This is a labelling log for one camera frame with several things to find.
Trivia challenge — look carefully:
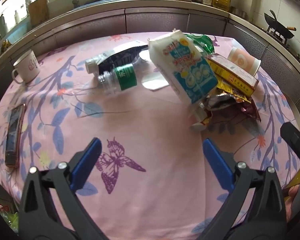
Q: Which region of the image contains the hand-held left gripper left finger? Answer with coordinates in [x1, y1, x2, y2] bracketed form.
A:
[18, 137, 108, 240]

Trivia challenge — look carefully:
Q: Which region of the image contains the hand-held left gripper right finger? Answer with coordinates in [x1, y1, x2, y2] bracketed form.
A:
[200, 138, 288, 240]

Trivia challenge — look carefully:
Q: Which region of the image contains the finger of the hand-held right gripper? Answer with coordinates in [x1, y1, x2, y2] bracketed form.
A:
[280, 121, 300, 175]

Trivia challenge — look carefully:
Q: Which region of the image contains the crushed green can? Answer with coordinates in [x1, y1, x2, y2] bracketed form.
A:
[184, 33, 213, 55]

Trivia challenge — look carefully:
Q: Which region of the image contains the white and red wrapper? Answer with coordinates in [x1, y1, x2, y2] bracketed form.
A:
[189, 104, 217, 132]

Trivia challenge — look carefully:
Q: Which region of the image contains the dark red snack wrapper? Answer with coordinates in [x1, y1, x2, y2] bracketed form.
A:
[240, 97, 262, 123]

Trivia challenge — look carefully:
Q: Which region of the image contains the crumpled silver foil wrapper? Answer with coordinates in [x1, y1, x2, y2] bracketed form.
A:
[201, 92, 252, 117]

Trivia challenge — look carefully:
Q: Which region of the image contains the pink floral tablecloth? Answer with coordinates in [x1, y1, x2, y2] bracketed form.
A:
[0, 32, 300, 240]

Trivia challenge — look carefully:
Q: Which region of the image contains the yellow snack wrapper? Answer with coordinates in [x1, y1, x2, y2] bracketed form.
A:
[216, 77, 252, 103]

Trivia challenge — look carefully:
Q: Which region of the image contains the smartphone in pink case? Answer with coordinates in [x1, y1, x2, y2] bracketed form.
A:
[4, 104, 27, 167]

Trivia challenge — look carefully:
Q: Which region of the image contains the yellow and red box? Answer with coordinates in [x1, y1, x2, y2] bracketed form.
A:
[206, 54, 259, 97]

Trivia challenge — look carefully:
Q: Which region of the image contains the clear bottle with green label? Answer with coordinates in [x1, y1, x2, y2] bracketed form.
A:
[97, 64, 138, 95]

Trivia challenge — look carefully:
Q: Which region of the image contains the white capped plastic bottle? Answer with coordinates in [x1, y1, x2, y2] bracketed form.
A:
[85, 52, 108, 74]

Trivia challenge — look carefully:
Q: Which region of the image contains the orange paper cup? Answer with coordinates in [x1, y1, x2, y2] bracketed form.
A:
[227, 47, 262, 77]

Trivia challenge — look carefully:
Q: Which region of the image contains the white and blue packet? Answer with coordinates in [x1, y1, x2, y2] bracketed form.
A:
[148, 29, 218, 105]

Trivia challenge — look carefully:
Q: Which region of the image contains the dark bottle, white cap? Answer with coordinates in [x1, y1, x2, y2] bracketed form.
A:
[98, 40, 149, 75]

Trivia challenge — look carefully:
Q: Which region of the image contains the white mug with pink print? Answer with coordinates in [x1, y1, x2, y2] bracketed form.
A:
[12, 50, 41, 84]

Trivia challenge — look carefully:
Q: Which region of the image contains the wooden cutting board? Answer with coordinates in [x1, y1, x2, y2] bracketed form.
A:
[28, 0, 49, 27]

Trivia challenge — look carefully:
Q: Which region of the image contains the black wok with wooden handle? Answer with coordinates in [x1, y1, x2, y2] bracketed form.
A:
[264, 9, 297, 40]

